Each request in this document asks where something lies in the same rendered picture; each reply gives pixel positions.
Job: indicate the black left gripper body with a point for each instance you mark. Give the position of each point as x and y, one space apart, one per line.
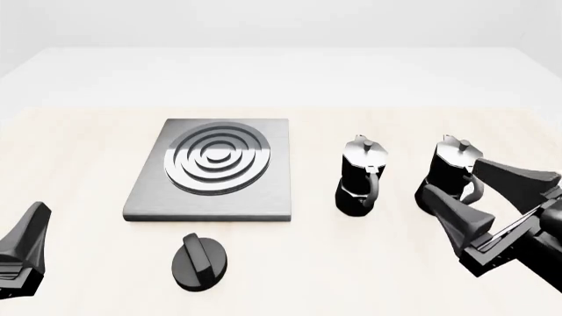
17 279

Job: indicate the flat grey stove plate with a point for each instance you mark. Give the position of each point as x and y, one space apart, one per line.
153 197

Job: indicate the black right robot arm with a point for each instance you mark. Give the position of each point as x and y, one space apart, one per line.
544 250

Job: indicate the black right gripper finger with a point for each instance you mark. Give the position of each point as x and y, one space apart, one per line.
513 179
456 217

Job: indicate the round black stove knob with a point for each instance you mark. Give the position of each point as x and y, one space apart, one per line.
199 263

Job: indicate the black moka pot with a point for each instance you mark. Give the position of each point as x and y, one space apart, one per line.
448 171
358 184

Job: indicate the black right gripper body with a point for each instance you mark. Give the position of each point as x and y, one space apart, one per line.
505 247

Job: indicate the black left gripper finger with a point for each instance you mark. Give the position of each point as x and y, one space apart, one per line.
27 238

